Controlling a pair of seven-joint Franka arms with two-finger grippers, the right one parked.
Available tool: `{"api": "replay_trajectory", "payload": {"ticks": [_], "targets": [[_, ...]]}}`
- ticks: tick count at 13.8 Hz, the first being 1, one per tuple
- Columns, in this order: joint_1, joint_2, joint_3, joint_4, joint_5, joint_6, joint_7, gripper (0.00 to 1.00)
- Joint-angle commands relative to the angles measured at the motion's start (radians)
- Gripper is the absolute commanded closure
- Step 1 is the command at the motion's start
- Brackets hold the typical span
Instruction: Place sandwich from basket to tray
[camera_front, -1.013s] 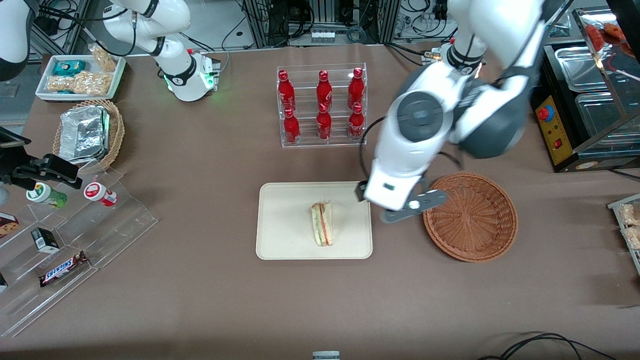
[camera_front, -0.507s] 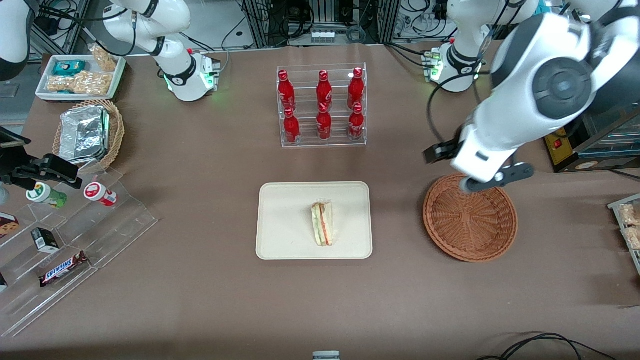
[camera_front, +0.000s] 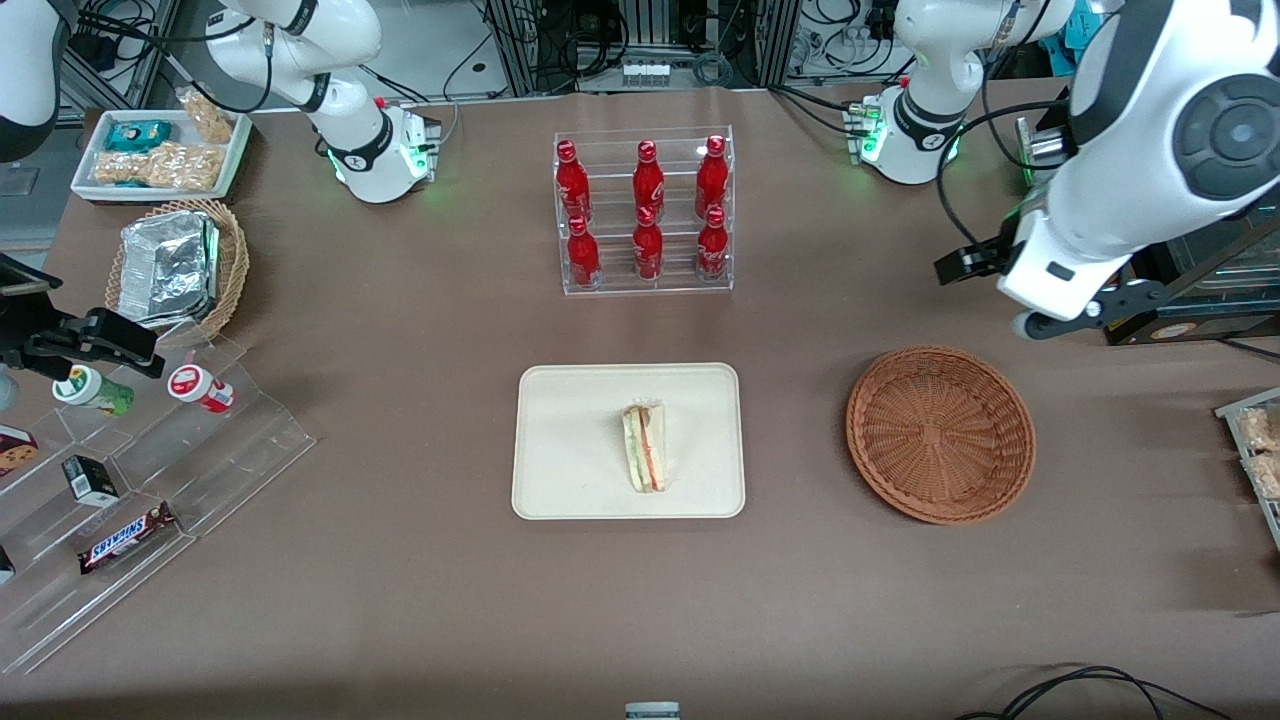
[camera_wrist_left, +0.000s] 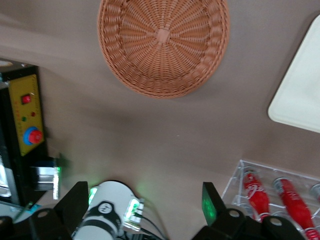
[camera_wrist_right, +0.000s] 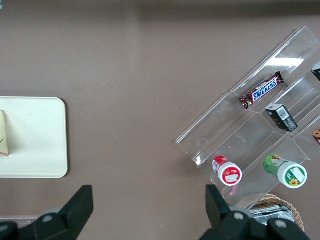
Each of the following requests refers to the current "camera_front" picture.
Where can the silver foil packet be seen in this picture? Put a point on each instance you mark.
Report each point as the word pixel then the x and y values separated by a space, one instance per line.
pixel 165 268

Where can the red lidded snack tube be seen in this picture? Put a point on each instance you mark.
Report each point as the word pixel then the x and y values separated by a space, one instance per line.
pixel 200 388

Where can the chocolate cookie box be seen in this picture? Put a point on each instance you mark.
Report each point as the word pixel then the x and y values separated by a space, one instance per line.
pixel 15 452

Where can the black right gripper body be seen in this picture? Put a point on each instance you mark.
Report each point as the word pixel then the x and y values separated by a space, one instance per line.
pixel 22 333

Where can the white rectangular snack bin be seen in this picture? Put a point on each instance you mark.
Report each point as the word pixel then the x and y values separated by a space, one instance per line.
pixel 90 185

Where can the small black carton box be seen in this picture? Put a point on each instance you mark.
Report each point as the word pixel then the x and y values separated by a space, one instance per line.
pixel 92 482

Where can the small light wicker basket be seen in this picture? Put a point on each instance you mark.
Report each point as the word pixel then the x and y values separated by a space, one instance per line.
pixel 232 270

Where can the red cola bottle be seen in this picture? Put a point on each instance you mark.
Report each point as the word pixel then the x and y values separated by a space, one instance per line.
pixel 648 250
pixel 583 258
pixel 711 180
pixel 712 250
pixel 572 185
pixel 648 185

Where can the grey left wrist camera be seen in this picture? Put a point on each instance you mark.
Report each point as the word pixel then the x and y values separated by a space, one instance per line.
pixel 1040 325

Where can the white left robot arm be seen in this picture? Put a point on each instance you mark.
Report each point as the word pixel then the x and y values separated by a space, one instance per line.
pixel 1130 170

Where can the teal snack packet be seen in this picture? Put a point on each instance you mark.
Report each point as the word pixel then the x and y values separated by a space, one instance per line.
pixel 138 135

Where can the clear acrylic stepped stand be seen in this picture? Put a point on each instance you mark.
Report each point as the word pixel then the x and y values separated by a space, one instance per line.
pixel 240 440

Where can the white power strip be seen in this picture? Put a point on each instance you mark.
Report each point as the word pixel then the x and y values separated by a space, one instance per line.
pixel 645 72

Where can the Snickers chocolate bar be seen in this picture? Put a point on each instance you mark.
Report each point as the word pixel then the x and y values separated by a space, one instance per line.
pixel 125 540

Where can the triangle sandwich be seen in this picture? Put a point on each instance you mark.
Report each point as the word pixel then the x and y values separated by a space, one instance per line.
pixel 645 445

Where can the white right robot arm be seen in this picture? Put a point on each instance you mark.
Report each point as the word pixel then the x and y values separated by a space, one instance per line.
pixel 350 60

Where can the clear bag of puffed snacks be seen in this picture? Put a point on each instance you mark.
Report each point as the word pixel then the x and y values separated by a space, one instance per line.
pixel 1266 476
pixel 1262 428

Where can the round brown wicker basket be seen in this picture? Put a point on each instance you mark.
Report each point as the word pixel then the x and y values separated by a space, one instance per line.
pixel 940 435

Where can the green lidded snack tube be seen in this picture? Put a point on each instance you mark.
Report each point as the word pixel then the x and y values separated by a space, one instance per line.
pixel 90 390

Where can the clear acrylic bottle rack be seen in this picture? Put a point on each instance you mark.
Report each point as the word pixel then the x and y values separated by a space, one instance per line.
pixel 680 285

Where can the cream rectangular tray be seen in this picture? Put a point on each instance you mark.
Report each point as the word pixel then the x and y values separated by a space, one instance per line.
pixel 570 450

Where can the grey device at table edge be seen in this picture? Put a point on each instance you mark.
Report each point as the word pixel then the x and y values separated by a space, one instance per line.
pixel 652 711

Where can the clear bag of nut snacks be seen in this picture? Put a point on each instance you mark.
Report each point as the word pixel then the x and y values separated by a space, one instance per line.
pixel 160 167
pixel 208 118

